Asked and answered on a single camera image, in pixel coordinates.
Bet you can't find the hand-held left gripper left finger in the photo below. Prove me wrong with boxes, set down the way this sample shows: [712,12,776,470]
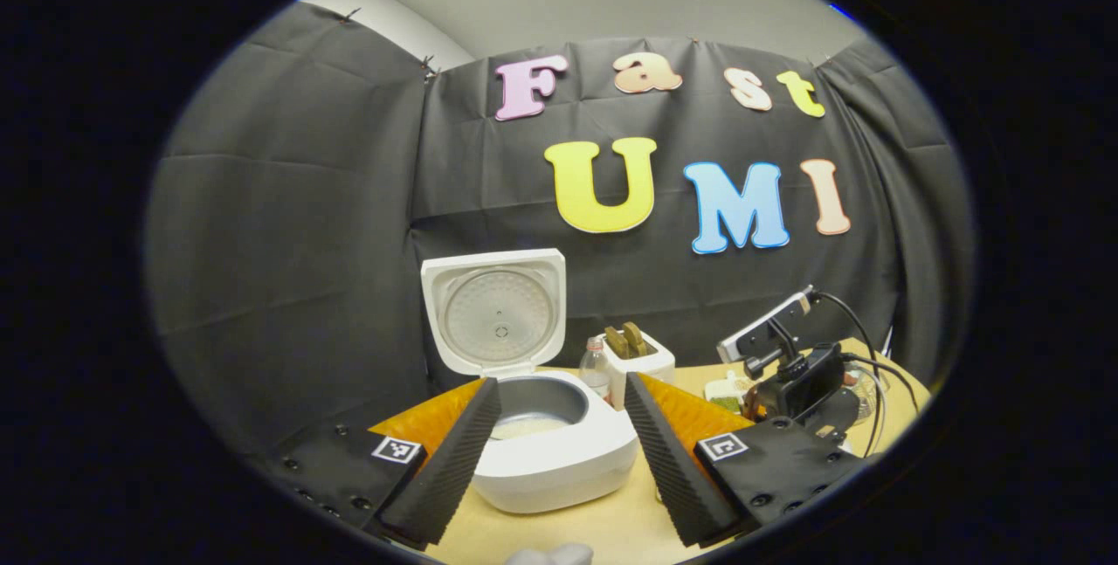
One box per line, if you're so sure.
[262,377,503,548]

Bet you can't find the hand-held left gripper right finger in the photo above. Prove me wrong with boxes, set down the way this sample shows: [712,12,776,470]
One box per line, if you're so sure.
[622,371,874,548]

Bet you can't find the white rice cooker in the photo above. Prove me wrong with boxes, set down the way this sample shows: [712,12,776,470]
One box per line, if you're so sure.
[420,248,639,514]

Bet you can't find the white divided grain dish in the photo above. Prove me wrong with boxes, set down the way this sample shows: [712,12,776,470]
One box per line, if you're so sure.
[703,370,753,414]

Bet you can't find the white toaster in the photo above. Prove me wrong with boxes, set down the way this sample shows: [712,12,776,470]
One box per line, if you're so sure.
[603,331,677,410]

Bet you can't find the clear plastic bottle red label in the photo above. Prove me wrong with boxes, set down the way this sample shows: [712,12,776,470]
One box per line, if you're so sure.
[579,336,613,401]

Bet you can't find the black backdrop cloth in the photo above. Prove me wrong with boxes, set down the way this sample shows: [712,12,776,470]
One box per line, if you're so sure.
[144,2,975,461]

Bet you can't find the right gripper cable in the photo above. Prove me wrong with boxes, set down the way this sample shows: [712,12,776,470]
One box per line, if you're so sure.
[812,289,920,459]

